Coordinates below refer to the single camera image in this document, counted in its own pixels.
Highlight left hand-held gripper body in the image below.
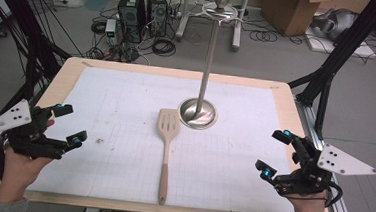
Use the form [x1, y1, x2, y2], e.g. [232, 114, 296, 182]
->
[0, 97, 71, 163]

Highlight coiled black cable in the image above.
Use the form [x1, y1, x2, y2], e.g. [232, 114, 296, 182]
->
[150, 36, 178, 58]

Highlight person's right hand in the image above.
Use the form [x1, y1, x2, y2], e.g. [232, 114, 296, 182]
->
[283, 169, 333, 212]

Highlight beige slotted spatula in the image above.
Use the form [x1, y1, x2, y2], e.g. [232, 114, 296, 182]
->
[151, 107, 183, 206]

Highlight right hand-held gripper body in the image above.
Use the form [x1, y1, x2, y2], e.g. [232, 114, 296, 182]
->
[273, 134, 376, 203]

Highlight white grid mat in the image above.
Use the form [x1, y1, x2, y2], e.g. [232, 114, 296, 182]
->
[25, 62, 306, 212]

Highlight person's left hand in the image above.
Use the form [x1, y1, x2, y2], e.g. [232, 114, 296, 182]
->
[0, 115, 57, 209]

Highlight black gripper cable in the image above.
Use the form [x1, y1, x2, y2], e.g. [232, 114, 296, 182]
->
[320, 179, 344, 210]

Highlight small white electronic box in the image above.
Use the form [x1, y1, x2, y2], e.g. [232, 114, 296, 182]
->
[103, 18, 119, 46]

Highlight grey bag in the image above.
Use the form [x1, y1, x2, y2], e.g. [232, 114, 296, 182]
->
[310, 6, 361, 45]

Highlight black computer tower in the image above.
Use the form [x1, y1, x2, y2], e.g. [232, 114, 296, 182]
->
[143, 0, 169, 39]
[114, 0, 148, 46]

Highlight white flat board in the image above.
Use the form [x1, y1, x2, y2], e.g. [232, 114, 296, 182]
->
[303, 25, 376, 60]

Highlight brown cardboard box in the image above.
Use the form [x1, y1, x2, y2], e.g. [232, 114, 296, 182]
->
[258, 0, 335, 40]

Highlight metal utensil stand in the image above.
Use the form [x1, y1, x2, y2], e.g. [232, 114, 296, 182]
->
[175, 0, 242, 133]

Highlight person's left grey sleeve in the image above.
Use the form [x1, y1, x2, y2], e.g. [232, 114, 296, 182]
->
[0, 196, 31, 212]

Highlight white floor stand legs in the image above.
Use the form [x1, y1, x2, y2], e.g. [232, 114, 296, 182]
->
[174, 0, 252, 53]

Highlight black metal frame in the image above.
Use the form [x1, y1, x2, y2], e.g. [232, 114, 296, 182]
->
[283, 0, 376, 145]
[0, 0, 76, 165]

